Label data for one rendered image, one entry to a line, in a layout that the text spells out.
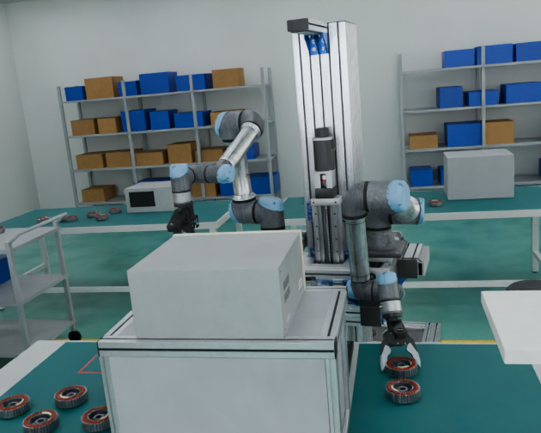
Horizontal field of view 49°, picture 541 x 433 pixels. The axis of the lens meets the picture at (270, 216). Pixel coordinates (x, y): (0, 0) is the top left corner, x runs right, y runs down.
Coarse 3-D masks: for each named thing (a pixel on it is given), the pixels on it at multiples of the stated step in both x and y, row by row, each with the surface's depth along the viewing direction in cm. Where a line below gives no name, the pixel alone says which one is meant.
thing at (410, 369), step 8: (392, 360) 214; (400, 360) 215; (408, 360) 213; (392, 368) 208; (400, 368) 208; (408, 368) 207; (416, 368) 209; (392, 376) 209; (400, 376) 207; (408, 376) 207
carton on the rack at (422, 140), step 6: (420, 132) 815; (426, 132) 809; (432, 132) 802; (414, 138) 781; (420, 138) 780; (426, 138) 778; (432, 138) 777; (414, 144) 783; (420, 144) 782; (426, 144) 780; (432, 144) 779
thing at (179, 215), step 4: (176, 212) 238; (180, 212) 238; (184, 212) 238; (172, 216) 237; (176, 216) 236; (180, 216) 235; (184, 216) 238; (172, 220) 235; (176, 220) 234; (180, 220) 235; (168, 224) 233; (172, 224) 232; (176, 224) 232; (180, 224) 235; (168, 228) 232; (172, 228) 232; (176, 228) 232
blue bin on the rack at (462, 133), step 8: (472, 120) 797; (448, 128) 768; (456, 128) 766; (464, 128) 764; (472, 128) 762; (480, 128) 761; (448, 136) 770; (456, 136) 768; (464, 136) 767; (472, 136) 765; (480, 136) 763; (448, 144) 773; (456, 144) 771; (464, 144) 769; (472, 144) 767; (480, 144) 765
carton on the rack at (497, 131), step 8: (480, 120) 795; (488, 120) 786; (496, 120) 775; (504, 120) 766; (512, 120) 757; (488, 128) 761; (496, 128) 759; (504, 128) 757; (512, 128) 755; (488, 136) 763; (496, 136) 761; (504, 136) 759; (512, 136) 757
